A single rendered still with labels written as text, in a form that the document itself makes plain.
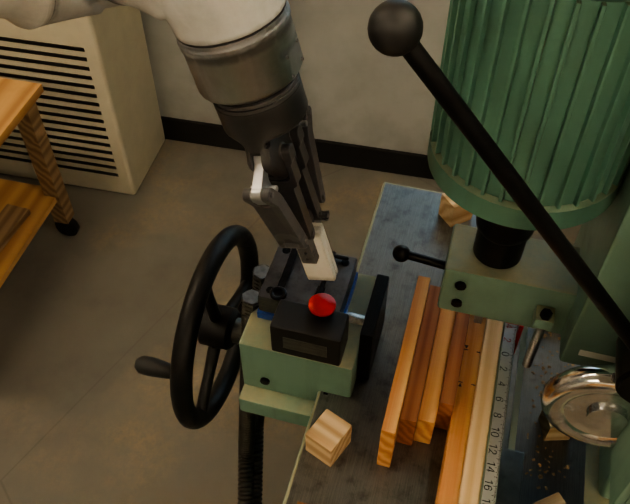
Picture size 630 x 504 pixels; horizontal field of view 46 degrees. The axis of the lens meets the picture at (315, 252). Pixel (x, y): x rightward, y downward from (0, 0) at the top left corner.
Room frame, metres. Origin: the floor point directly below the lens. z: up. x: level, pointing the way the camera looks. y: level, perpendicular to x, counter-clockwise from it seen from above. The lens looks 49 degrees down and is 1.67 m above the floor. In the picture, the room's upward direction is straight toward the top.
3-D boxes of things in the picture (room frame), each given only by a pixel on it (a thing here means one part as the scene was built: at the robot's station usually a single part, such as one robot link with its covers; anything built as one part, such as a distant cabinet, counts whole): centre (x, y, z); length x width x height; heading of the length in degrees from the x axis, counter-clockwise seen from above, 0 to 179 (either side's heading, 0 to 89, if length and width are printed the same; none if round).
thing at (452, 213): (0.74, -0.20, 0.92); 0.04 x 0.03 x 0.04; 117
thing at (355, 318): (0.52, -0.04, 0.95); 0.09 x 0.07 x 0.09; 164
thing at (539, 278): (0.51, -0.21, 1.03); 0.14 x 0.07 x 0.09; 74
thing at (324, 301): (0.49, -0.01, 1.02); 0.03 x 0.03 x 0.01
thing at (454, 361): (0.49, -0.17, 0.93); 0.18 x 0.02 x 0.06; 164
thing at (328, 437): (0.38, -0.01, 0.92); 0.04 x 0.03 x 0.04; 143
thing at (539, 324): (0.46, -0.24, 1.00); 0.02 x 0.02 x 0.10; 74
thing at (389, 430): (0.46, -0.10, 0.94); 0.21 x 0.01 x 0.08; 164
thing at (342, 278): (0.52, 0.01, 0.99); 0.13 x 0.11 x 0.06; 164
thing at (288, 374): (0.53, 0.00, 0.91); 0.15 x 0.14 x 0.09; 164
